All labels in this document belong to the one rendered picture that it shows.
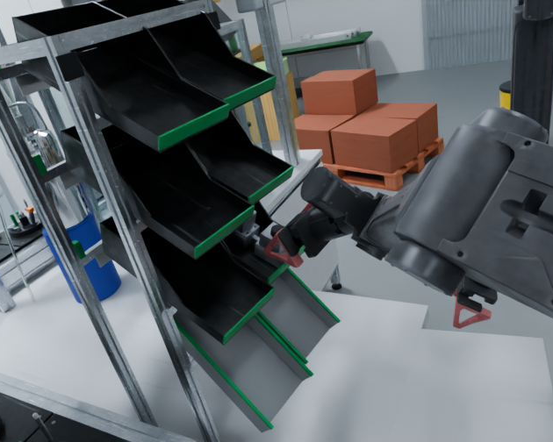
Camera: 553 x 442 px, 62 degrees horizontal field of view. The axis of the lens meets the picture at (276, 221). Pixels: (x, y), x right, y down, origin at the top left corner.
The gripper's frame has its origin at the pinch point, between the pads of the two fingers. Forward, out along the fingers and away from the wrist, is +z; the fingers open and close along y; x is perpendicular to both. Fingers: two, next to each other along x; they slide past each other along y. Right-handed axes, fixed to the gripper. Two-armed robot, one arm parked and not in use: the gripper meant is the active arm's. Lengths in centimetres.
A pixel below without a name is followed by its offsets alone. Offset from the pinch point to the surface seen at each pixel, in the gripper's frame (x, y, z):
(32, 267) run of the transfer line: -19, -3, 131
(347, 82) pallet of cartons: -9, -312, 158
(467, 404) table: 48, -8, -10
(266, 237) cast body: -1.8, 2.0, 1.7
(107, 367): 13, 17, 66
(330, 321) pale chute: 23.1, -5.7, 7.7
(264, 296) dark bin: 4.9, 11.4, -0.5
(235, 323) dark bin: 5.3, 17.3, 1.9
